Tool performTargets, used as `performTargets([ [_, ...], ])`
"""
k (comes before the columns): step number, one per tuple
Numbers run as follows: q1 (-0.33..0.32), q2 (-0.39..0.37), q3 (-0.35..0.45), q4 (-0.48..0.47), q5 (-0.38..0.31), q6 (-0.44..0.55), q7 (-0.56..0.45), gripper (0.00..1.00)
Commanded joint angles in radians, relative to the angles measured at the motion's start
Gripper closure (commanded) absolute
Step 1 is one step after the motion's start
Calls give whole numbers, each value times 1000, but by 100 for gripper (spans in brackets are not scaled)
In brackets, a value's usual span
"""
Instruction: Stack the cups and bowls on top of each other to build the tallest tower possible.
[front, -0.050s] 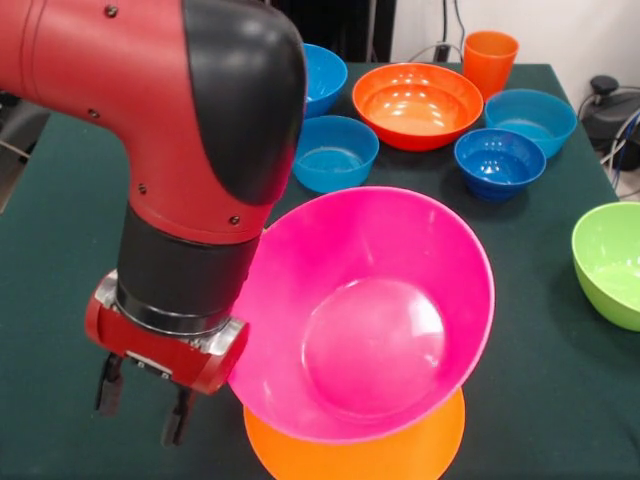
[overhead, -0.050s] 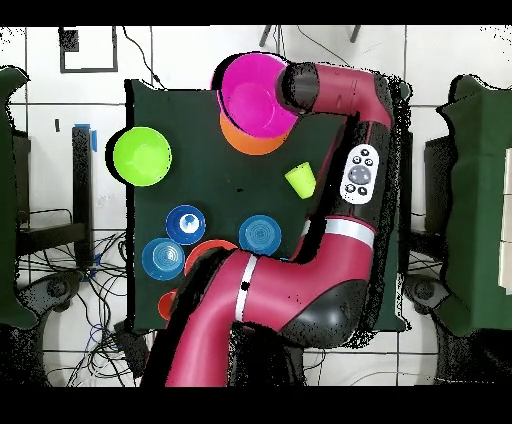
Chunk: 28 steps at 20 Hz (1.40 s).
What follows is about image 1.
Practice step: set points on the small dark blue bowl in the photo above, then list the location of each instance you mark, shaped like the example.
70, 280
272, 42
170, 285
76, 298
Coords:
500, 165

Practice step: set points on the red-orange cup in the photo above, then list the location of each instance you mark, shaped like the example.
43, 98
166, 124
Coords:
490, 65

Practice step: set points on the dark grey chair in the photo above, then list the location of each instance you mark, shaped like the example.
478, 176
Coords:
20, 125

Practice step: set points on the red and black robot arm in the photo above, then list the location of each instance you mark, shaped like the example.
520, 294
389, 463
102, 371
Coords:
150, 100

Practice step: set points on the shallow red-orange bowl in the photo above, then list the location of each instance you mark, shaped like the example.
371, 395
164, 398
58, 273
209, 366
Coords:
415, 110

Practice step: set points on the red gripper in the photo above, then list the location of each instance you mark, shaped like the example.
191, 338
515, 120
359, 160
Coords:
160, 355

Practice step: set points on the medium blue bowl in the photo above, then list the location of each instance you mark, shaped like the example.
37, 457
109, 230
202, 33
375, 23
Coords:
322, 75

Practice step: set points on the dark green tablecloth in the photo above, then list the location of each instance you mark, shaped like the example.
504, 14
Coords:
550, 375

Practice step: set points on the large light orange bowl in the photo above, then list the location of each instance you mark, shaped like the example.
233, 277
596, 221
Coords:
350, 460

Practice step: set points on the small light blue bowl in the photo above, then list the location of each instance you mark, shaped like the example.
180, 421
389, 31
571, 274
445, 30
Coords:
340, 170
550, 120

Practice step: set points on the light green bowl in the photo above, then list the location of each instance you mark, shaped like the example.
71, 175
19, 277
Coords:
610, 260

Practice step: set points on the large pink bowl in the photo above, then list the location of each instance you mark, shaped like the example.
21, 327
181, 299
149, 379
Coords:
370, 260

